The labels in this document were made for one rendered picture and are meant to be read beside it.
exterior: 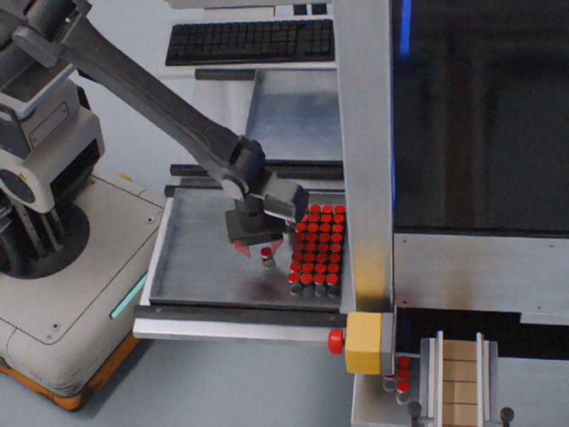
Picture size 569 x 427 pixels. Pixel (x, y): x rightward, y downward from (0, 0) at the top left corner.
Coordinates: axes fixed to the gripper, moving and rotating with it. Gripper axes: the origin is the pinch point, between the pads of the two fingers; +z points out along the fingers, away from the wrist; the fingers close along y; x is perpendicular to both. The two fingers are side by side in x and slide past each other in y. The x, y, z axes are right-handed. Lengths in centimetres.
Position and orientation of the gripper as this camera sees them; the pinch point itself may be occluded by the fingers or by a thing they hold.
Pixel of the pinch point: (261, 251)
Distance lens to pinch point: 172.6
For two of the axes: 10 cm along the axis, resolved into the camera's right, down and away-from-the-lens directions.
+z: 0.9, 6.2, 7.8
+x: -1.5, -7.6, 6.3
